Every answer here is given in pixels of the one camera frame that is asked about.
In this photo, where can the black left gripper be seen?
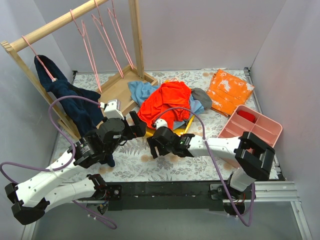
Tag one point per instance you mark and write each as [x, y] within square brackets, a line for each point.
[130, 128]

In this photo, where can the pink compartment organizer box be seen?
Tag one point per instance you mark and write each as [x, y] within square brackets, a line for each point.
[264, 127]

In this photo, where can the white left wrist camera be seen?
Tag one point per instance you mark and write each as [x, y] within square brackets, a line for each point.
[111, 109]

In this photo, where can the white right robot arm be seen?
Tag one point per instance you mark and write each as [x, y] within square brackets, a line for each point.
[253, 155]

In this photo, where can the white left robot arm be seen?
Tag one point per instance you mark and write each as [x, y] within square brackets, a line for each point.
[32, 198]

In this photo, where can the grey garment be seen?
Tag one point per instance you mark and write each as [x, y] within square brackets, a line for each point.
[201, 96]

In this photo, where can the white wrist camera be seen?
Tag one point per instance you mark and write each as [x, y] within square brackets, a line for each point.
[111, 109]
[160, 123]

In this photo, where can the red cloth in organizer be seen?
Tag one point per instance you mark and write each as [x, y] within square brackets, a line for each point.
[247, 115]

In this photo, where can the pink hanger with navy garment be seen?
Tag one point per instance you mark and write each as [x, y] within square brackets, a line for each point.
[53, 79]

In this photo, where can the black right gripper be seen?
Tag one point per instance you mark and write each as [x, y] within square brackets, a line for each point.
[158, 142]

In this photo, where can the orange mesh shorts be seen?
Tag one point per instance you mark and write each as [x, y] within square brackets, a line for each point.
[171, 94]

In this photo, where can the wooden clothes rack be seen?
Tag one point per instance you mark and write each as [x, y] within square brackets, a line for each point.
[23, 111]

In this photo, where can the orange worn folded cloth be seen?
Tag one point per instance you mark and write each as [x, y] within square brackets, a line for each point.
[227, 92]

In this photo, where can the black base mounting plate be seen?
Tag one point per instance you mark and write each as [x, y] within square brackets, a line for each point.
[165, 195]

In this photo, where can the light blue shorts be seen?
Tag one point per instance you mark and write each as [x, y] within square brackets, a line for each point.
[141, 91]

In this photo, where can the navy blue garment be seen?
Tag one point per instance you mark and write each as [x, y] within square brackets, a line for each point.
[85, 115]

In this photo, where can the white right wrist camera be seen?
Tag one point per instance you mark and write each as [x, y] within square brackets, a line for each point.
[160, 123]

